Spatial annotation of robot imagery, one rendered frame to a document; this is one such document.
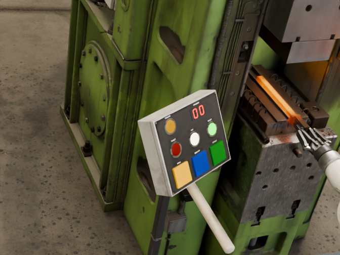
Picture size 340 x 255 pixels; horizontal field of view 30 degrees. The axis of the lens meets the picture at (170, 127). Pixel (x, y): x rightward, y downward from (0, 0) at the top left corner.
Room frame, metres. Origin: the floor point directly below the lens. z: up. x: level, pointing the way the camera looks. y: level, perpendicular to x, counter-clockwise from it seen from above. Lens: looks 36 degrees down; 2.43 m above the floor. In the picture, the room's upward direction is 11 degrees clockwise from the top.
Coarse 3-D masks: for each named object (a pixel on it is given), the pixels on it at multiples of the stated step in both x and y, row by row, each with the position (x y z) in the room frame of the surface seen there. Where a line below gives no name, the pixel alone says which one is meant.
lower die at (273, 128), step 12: (264, 72) 2.56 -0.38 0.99; (252, 84) 2.43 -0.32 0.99; (276, 84) 2.47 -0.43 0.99; (264, 96) 2.35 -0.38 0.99; (288, 96) 2.39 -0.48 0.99; (276, 108) 2.28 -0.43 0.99; (300, 108) 2.31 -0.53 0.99; (264, 120) 2.18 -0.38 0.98; (276, 120) 2.19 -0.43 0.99; (288, 120) 2.21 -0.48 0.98; (264, 132) 2.16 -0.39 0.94; (276, 132) 2.19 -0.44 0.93; (288, 132) 2.22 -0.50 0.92
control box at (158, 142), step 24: (192, 96) 1.95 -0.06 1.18; (216, 96) 1.98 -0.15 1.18; (144, 120) 1.74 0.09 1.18; (168, 120) 1.77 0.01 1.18; (192, 120) 1.84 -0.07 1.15; (216, 120) 1.93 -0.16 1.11; (144, 144) 1.73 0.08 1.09; (168, 144) 1.72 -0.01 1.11; (168, 168) 1.68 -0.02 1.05; (192, 168) 1.75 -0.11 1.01; (168, 192) 1.65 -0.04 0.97
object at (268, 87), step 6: (258, 78) 2.47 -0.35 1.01; (264, 78) 2.47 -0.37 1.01; (264, 84) 2.42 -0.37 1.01; (270, 84) 2.43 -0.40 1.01; (270, 90) 2.38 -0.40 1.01; (276, 96) 2.34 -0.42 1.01; (282, 102) 2.30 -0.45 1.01; (288, 108) 2.27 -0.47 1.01; (288, 114) 2.23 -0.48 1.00; (294, 114) 2.23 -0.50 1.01; (300, 120) 2.18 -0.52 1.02; (294, 126) 2.18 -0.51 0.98; (306, 126) 2.14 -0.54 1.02; (306, 132) 2.14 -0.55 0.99
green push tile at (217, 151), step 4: (220, 140) 1.91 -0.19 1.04; (216, 144) 1.88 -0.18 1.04; (220, 144) 1.89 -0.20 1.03; (212, 148) 1.85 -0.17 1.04; (216, 148) 1.87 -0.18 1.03; (220, 148) 1.88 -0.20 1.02; (212, 152) 1.85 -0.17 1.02; (216, 152) 1.86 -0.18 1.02; (220, 152) 1.87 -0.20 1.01; (224, 152) 1.89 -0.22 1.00; (212, 156) 1.84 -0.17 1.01; (216, 156) 1.85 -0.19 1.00; (220, 156) 1.87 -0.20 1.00; (224, 156) 1.88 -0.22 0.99; (212, 160) 1.83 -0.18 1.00; (216, 160) 1.84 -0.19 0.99; (220, 160) 1.86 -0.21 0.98; (212, 164) 1.83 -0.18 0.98; (216, 164) 1.84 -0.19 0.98
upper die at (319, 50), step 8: (264, 32) 2.32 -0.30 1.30; (264, 40) 2.31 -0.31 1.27; (272, 40) 2.27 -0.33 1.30; (296, 40) 2.18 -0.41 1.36; (312, 40) 2.21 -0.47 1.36; (320, 40) 2.22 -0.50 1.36; (328, 40) 2.24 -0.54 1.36; (272, 48) 2.26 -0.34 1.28; (280, 48) 2.21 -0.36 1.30; (288, 48) 2.17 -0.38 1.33; (296, 48) 2.17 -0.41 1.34; (304, 48) 2.19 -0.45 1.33; (312, 48) 2.21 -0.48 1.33; (320, 48) 2.23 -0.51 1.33; (328, 48) 2.25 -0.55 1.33; (280, 56) 2.20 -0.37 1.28; (288, 56) 2.16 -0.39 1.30; (296, 56) 2.18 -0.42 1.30; (304, 56) 2.20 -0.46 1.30; (312, 56) 2.22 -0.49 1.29; (320, 56) 2.24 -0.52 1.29; (328, 56) 2.26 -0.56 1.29
